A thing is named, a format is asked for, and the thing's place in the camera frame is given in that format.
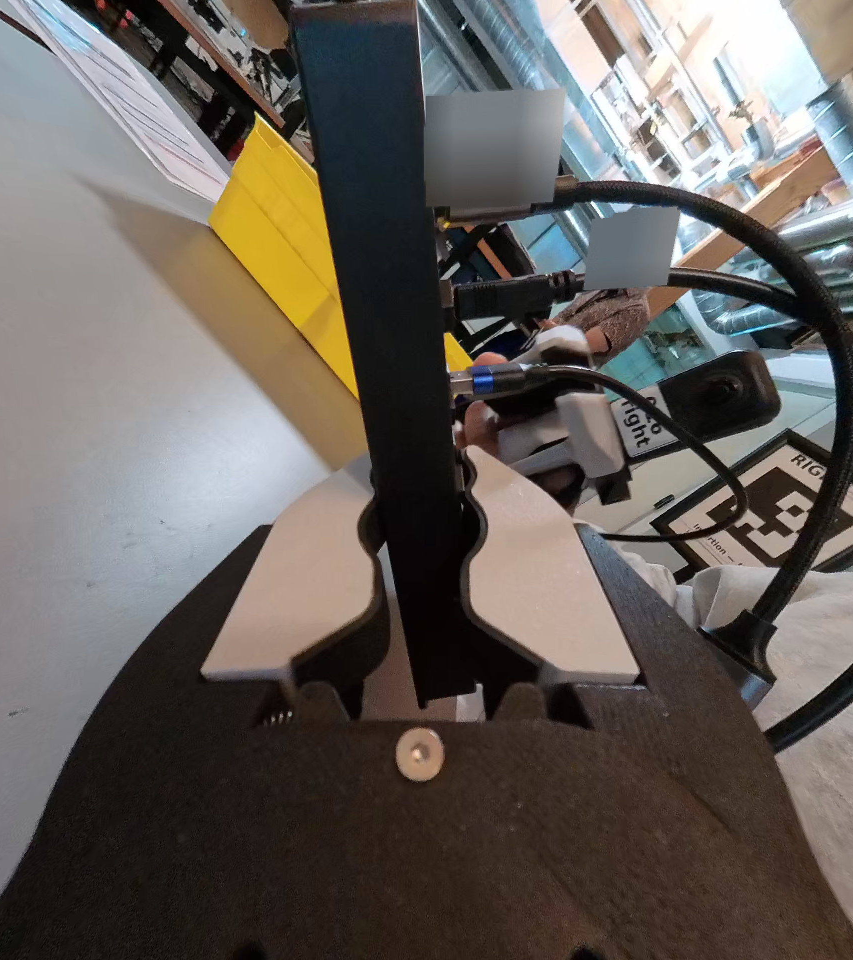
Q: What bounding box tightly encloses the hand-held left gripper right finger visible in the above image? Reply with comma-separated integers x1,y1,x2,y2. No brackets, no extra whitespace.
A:
461,447,640,687

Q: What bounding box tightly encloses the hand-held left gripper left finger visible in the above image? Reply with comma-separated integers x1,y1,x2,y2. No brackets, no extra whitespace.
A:
200,466,390,687

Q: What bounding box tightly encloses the braided black cable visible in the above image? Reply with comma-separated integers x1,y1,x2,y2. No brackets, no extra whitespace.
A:
437,176,853,708

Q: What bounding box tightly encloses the thin black cable blue plug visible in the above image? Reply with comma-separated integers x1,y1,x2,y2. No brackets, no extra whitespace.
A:
447,363,749,543

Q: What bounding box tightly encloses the smooth thick black cable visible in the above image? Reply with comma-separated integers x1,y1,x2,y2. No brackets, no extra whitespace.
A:
450,270,853,753

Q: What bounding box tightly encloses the black usb hub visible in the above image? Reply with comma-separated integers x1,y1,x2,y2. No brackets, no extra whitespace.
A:
290,0,479,710

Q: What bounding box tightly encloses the large yellow plastic bin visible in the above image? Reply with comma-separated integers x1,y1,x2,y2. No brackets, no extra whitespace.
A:
207,112,474,402

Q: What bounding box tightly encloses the grey desk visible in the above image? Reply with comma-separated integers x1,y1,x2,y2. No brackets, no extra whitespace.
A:
0,0,398,960

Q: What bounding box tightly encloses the person's right hand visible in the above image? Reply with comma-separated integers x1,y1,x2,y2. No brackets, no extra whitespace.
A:
462,399,510,455

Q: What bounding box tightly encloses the black white marker sign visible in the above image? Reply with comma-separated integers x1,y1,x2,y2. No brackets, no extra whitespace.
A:
653,429,853,575

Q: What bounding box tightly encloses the white paper sheet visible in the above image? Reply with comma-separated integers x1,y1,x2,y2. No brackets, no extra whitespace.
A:
6,0,233,204

